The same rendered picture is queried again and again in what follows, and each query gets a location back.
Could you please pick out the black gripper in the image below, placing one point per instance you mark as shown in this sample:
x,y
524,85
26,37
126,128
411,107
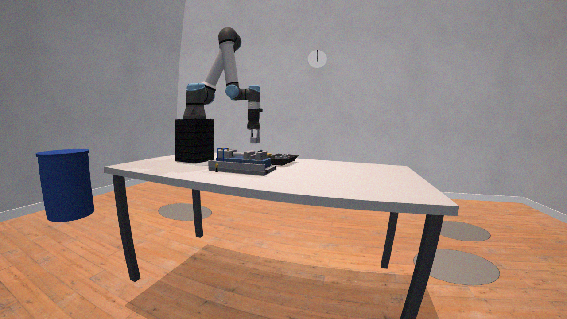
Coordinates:
x,y
253,117

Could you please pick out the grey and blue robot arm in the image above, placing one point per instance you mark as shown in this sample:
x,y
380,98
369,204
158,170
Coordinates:
x,y
200,94

